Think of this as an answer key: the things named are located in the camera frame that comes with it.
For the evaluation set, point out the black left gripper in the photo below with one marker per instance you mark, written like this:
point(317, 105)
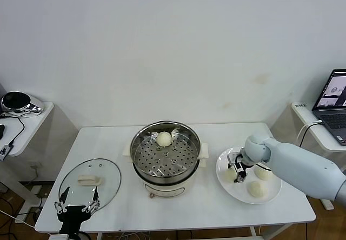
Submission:
point(71, 215)

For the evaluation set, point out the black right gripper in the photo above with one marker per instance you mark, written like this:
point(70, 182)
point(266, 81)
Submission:
point(244, 163)

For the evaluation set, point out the white steamed baozi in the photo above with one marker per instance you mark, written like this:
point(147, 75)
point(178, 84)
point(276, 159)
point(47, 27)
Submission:
point(256, 189)
point(263, 174)
point(164, 139)
point(229, 175)

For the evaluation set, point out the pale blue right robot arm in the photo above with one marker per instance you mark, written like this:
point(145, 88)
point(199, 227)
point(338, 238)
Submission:
point(297, 164)

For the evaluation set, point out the stainless steel steamer basket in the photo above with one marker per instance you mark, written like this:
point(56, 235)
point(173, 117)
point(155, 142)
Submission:
point(167, 159)

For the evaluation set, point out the white round plate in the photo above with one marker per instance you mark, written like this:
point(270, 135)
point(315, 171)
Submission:
point(238, 191)

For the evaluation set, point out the cream electric cooking pot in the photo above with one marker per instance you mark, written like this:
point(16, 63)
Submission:
point(165, 190)

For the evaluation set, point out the white side table with appliance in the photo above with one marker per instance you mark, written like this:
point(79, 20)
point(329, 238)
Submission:
point(35, 132)

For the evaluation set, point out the small labelled black device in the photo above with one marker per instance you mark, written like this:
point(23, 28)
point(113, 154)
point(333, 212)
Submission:
point(4, 151)

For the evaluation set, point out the white side table with laptop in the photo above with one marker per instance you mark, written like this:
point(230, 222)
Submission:
point(321, 142)

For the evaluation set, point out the small printed table label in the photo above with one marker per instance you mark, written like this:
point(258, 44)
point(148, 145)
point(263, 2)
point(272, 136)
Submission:
point(300, 105)

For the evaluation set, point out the black computer mouse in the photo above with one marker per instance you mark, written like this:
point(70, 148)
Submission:
point(1, 132)

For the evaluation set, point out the grey open laptop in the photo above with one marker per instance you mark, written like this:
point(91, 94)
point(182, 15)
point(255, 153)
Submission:
point(332, 121)

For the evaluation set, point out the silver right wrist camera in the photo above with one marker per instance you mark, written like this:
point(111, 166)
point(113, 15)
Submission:
point(232, 158)

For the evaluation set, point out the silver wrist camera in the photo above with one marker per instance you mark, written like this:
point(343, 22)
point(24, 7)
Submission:
point(65, 237)
point(232, 158)

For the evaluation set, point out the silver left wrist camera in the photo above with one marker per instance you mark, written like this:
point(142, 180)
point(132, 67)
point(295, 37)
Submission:
point(65, 237)

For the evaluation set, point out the white wall socket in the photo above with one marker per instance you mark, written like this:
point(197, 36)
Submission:
point(36, 165)

